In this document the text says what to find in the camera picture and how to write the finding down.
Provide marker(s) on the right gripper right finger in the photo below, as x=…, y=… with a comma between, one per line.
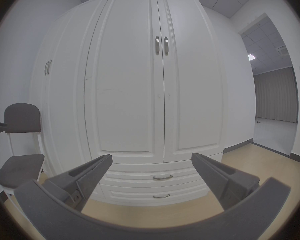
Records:
x=215, y=179

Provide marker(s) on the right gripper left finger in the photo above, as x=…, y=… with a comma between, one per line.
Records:
x=90, y=176

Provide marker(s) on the white chair grey cushions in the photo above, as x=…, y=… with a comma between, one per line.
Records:
x=22, y=119

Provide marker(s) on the white wardrobe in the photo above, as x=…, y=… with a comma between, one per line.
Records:
x=130, y=84

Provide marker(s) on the grey curtain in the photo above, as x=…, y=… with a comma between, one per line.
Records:
x=275, y=94

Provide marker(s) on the ceiling light panel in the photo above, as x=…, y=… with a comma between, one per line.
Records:
x=251, y=56

